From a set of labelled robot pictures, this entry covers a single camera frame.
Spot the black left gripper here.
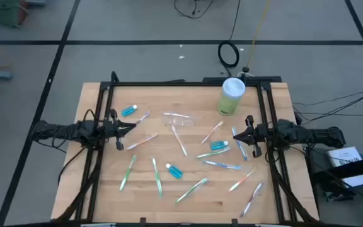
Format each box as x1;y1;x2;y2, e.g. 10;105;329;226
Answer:
102;108;137;151

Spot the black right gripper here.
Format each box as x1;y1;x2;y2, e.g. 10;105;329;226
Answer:
233;114;274;159

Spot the blue toothbrush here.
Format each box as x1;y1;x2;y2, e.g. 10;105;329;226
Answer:
202;160;243;171
231;126;250;162

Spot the purple toothbrush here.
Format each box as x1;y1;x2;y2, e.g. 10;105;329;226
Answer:
135;110;151;125
239;182;263;219

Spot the green toothbrush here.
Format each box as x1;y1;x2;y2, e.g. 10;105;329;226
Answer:
175;177;209;204
119;154;137;192
196;146;231;160
151;157;164;199

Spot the green disinfecting wipes canister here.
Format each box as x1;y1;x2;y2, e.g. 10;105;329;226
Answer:
216;77;246;117

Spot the clear plastic organizer holder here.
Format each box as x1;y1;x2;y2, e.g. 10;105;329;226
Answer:
163;112;195;127

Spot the white booklet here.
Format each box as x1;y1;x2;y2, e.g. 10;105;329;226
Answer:
326;146;363;187

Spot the green bag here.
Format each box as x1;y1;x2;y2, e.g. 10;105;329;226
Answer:
0;0;30;28

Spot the black coiled cable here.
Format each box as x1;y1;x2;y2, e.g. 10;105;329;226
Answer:
217;0;242;77

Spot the black metal table frame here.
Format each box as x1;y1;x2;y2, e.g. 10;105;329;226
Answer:
54;71;320;227

